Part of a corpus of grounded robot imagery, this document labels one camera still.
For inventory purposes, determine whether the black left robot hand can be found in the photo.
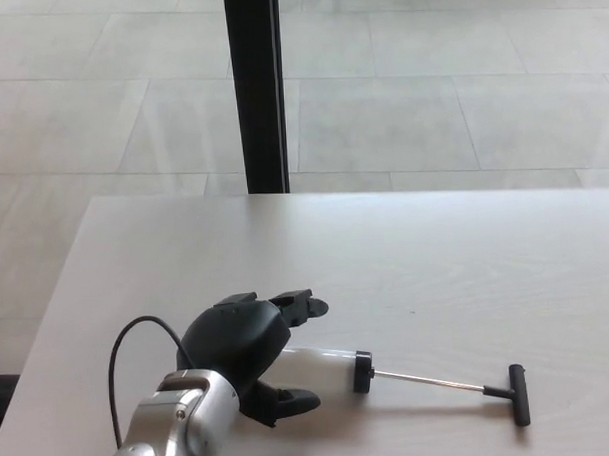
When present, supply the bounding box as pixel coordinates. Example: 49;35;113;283
172;287;336;433

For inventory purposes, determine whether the white air pump black handle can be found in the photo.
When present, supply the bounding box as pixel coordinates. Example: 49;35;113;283
277;337;533;436

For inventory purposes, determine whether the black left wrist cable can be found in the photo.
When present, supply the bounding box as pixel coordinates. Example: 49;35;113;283
105;314;199;447

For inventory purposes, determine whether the black vertical metal post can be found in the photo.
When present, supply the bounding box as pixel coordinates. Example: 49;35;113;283
221;0;291;197

